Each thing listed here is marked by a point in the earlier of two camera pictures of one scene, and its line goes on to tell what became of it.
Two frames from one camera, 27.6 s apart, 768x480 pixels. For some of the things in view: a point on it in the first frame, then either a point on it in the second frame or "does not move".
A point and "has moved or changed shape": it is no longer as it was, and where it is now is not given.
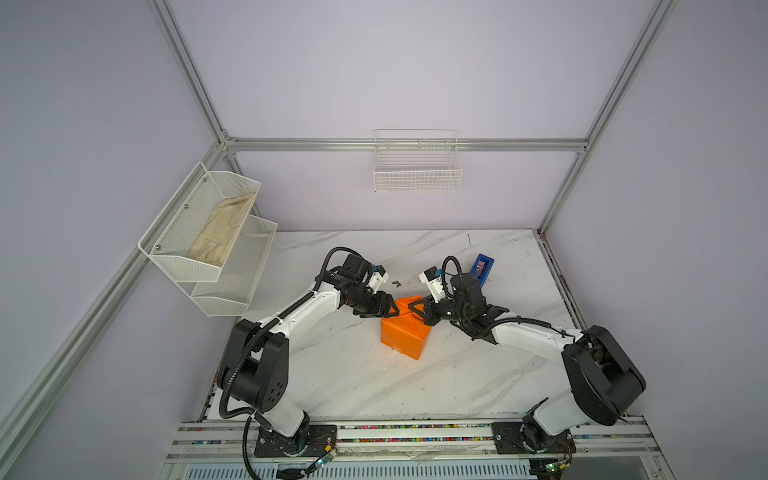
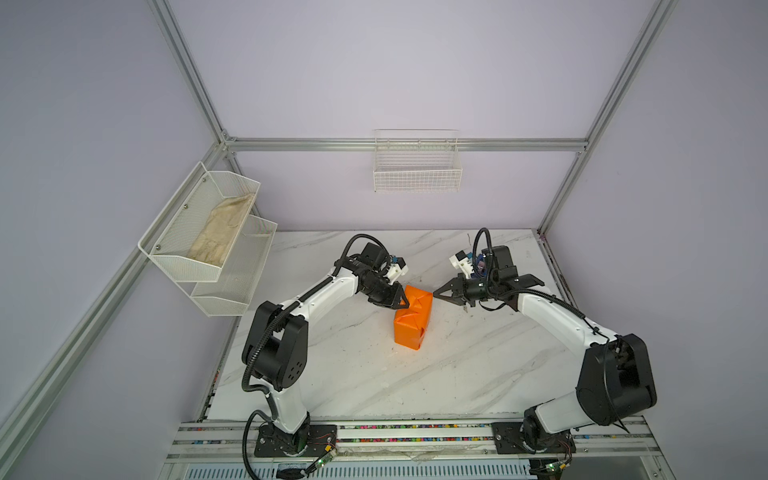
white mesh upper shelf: x=171 y=238 does not move
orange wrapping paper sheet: x=406 y=332 has moved or changed shape
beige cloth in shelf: x=219 y=233 does not move
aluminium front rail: x=413 y=438 does not move
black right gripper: x=428 y=310 -> x=457 y=290
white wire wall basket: x=416 y=160 does not move
